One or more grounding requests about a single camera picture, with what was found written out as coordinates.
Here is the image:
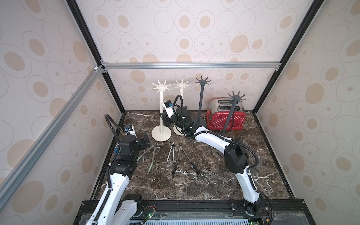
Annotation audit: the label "dark grey rack back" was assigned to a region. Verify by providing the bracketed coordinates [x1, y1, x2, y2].
[192, 77, 211, 127]

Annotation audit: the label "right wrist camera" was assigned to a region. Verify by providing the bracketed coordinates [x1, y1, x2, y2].
[163, 100, 174, 118]

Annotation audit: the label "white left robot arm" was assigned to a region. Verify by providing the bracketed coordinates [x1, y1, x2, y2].
[86, 114, 150, 225]

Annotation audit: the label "red polka dot toaster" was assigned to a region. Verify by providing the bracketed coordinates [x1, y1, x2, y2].
[206, 98, 246, 131]

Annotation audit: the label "slim steel tongs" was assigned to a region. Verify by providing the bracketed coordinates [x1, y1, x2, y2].
[158, 150, 166, 185]

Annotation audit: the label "horizontal aluminium frame bar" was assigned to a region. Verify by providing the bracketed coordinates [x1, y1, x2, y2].
[104, 61, 281, 70]

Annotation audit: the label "diagonal aluminium frame bar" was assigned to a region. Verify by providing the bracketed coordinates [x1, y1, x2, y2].
[1, 65, 104, 211]

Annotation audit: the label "black handled steel tongs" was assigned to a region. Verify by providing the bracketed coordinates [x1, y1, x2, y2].
[171, 144, 201, 180]

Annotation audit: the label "cream utensil rack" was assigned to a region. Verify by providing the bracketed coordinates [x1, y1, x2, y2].
[151, 80, 172, 142]
[173, 80, 190, 136]

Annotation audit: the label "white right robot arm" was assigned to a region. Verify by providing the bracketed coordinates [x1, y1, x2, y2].
[160, 101, 265, 216]

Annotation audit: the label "white handled steel tongs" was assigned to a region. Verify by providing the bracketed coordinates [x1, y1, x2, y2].
[166, 142, 175, 161]

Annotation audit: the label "mint green silicone tongs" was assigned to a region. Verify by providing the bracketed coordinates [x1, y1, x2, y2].
[137, 142, 158, 175]

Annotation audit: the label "dark grey rack near toaster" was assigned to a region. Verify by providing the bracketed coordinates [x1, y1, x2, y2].
[221, 91, 246, 136]

